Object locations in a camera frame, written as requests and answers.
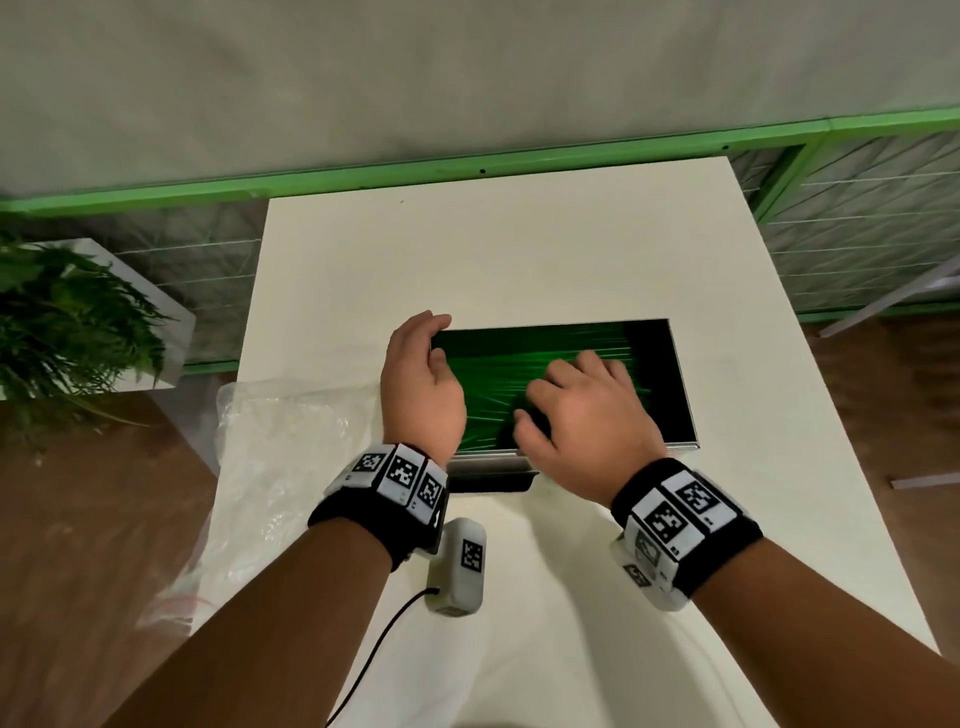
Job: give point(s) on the person's right hand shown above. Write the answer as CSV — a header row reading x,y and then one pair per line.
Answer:
x,y
592,435

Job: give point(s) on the person's left hand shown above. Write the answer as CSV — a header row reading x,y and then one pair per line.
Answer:
x,y
420,390

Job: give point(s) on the person's right thumb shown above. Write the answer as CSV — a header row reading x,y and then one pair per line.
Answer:
x,y
534,433

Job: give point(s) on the person's left thumb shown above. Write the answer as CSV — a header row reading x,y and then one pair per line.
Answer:
x,y
441,366

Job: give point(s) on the green screen monitor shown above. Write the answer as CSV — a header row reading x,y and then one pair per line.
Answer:
x,y
484,375

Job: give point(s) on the person's left forearm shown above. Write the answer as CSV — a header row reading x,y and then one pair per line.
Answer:
x,y
270,637

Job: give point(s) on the person's right forearm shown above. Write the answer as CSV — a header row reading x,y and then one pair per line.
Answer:
x,y
817,645

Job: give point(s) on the left wrist marker band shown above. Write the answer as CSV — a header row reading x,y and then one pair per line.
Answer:
x,y
390,487

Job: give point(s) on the wrist marker band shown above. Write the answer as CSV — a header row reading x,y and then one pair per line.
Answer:
x,y
682,532
390,487

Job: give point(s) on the right wrist marker band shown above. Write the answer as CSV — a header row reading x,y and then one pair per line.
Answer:
x,y
682,532

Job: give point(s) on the clear plastic bag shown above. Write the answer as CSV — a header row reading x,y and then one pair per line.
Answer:
x,y
285,465

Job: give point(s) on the green fern plant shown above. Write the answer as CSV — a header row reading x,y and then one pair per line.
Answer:
x,y
67,330

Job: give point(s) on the grey metal bar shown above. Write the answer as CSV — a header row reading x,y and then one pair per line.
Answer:
x,y
926,480
892,296

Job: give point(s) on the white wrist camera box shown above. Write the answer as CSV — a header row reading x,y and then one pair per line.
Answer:
x,y
461,570

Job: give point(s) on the green metal fence frame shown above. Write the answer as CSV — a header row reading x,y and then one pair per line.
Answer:
x,y
465,166

